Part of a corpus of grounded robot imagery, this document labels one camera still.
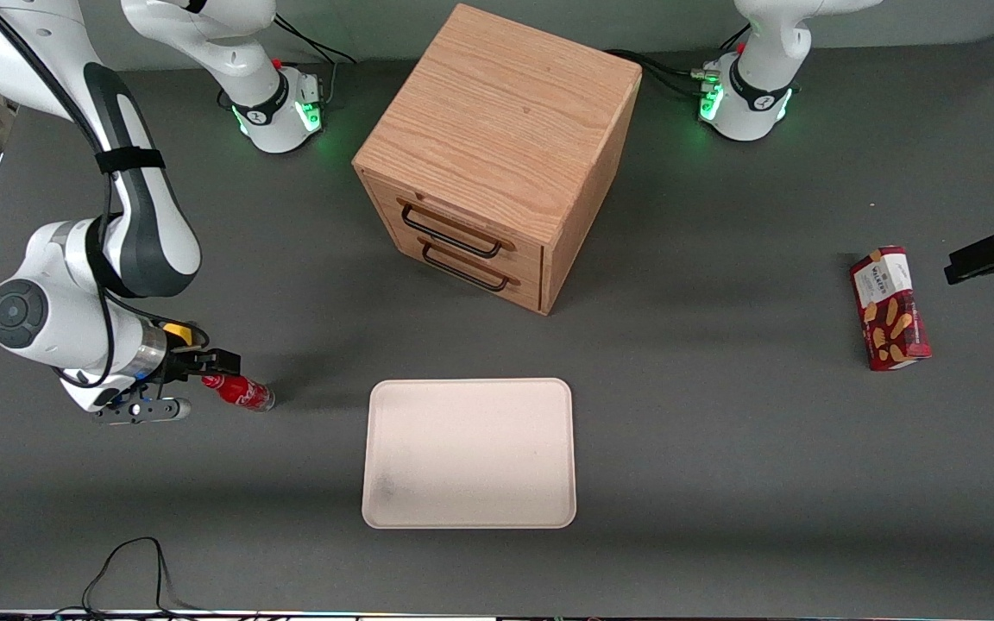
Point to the beige rectangular tray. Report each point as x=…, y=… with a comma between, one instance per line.
x=471, y=453

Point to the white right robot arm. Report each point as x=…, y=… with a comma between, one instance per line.
x=57, y=319

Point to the oak drawer front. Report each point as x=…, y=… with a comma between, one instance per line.
x=527, y=293
x=527, y=257

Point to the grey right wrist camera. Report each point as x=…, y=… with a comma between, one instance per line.
x=147, y=410

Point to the yellow lemon-shaped object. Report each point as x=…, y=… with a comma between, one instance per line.
x=179, y=329

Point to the red coke bottle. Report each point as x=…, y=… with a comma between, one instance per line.
x=247, y=394

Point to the oak wooden drawer cabinet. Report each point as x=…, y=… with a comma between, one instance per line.
x=497, y=112

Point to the red tartan shortbread box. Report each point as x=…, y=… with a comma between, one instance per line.
x=890, y=310

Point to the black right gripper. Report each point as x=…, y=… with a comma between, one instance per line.
x=179, y=363

